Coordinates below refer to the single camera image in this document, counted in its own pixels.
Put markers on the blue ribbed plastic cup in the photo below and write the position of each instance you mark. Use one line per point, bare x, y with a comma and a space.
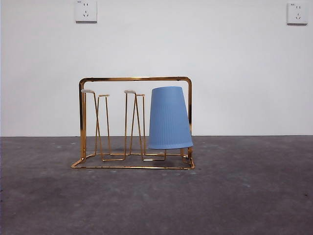
170, 120

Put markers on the white wall socket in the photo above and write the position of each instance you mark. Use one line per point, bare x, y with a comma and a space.
86, 12
297, 14

